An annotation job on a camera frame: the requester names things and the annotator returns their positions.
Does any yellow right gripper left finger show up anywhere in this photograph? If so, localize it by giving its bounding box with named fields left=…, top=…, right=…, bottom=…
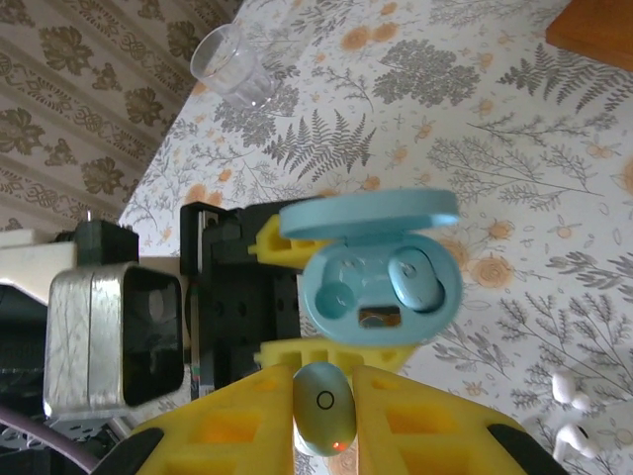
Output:
left=98, top=364, right=297, bottom=475

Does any light blue wireless earbud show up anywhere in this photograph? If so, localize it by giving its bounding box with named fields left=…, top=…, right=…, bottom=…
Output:
left=291, top=360, right=357, bottom=459
left=388, top=246, right=446, bottom=314

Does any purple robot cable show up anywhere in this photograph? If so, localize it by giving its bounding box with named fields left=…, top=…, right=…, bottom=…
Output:
left=0, top=405, right=105, bottom=475

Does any white stem earbud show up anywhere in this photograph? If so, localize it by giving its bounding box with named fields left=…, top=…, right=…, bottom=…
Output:
left=550, top=368, right=594, bottom=412
left=552, top=420, right=602, bottom=464

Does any light blue earbud charging case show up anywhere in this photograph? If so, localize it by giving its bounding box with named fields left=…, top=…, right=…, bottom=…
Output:
left=279, top=187, right=464, bottom=347

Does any gold wire glass rack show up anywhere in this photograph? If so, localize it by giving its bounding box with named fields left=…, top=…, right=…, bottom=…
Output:
left=545, top=0, right=633, bottom=68

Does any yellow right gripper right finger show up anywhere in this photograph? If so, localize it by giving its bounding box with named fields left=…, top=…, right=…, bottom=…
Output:
left=354, top=364, right=563, bottom=475

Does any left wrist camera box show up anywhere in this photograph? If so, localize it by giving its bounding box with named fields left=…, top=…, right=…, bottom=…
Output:
left=0, top=220, right=183, bottom=422

